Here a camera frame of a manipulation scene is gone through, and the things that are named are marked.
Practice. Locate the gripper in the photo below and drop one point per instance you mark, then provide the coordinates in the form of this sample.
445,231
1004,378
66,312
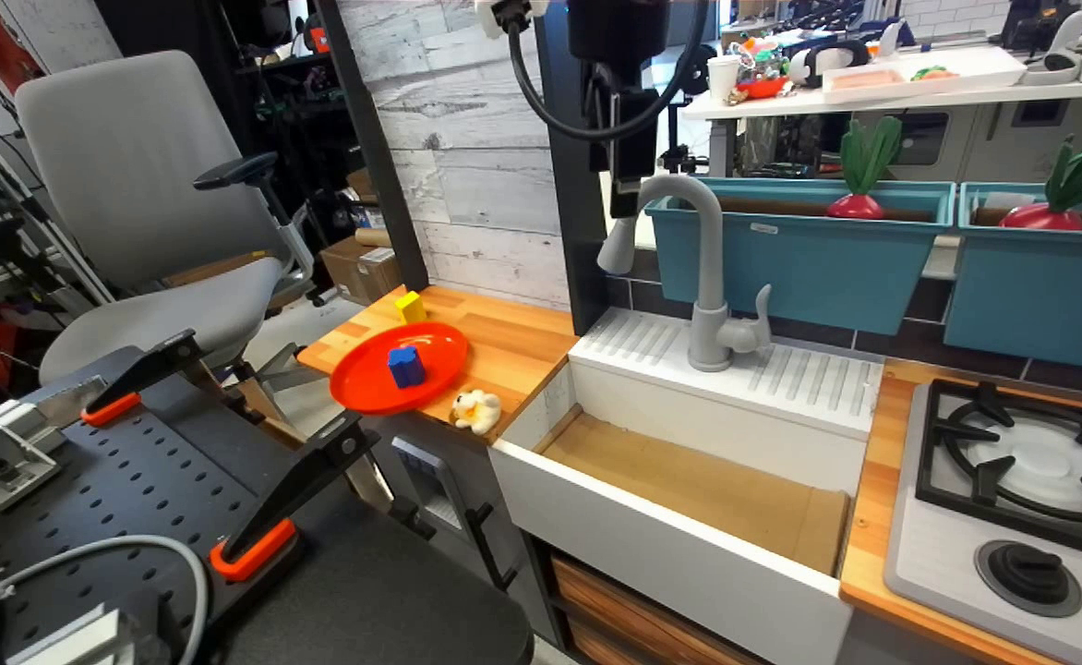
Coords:
617,28

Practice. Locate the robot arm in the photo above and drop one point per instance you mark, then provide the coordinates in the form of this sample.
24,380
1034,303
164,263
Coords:
504,11

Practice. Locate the grey tap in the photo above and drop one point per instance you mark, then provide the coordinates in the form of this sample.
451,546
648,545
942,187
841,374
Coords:
709,277

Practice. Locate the grey tap lever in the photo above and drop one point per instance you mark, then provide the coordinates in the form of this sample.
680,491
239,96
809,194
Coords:
761,319

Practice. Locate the white cup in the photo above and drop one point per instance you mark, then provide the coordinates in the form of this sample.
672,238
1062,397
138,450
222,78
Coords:
724,78

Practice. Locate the heap of toys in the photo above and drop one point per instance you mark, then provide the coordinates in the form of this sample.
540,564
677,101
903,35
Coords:
763,69

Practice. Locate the toy kitchen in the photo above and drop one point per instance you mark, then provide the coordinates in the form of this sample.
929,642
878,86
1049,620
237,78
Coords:
522,342

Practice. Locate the teal planter box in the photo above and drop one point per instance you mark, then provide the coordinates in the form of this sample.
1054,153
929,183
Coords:
809,268
1039,296

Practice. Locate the white headset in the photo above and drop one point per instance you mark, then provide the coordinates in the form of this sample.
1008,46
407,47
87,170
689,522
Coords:
827,60

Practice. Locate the toy radish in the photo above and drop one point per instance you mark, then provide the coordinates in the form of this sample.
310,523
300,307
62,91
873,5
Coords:
864,157
1081,175

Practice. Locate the yellow block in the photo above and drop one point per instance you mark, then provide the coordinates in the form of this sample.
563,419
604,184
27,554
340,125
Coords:
410,308

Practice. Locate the white table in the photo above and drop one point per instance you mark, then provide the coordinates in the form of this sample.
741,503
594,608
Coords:
873,97

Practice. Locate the cardboard box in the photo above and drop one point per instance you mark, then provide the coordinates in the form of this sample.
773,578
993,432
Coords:
356,268

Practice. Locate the white plush toy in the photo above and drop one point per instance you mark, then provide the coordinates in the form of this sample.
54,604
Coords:
476,411

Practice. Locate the blue block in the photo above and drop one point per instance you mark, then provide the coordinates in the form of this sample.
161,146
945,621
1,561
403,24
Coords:
406,367

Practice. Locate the black shelf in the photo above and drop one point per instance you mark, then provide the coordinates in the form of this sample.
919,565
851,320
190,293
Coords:
292,111

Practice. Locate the orange plate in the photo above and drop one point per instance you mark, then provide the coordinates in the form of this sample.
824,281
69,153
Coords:
361,383

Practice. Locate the white tray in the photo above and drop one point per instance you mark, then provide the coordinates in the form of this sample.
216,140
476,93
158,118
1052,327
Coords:
966,66

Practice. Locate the white toy sink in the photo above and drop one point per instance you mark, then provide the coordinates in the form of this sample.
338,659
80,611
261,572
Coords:
689,563

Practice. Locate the black toy burner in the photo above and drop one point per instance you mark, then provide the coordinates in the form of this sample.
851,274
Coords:
966,462

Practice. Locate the wooden drawer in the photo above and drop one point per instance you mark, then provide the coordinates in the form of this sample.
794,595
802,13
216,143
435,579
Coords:
633,619

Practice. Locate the black and orange clamp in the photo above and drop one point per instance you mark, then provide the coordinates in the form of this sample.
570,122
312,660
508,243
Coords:
149,365
292,489

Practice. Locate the grey office chair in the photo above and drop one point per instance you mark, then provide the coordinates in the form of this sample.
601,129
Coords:
135,166

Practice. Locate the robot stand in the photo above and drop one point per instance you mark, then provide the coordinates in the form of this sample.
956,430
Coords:
338,600

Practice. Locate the black stove knob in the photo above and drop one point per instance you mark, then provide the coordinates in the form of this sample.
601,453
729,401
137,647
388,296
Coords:
1028,577

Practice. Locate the grey metal box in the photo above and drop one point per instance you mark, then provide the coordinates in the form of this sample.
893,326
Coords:
1,457

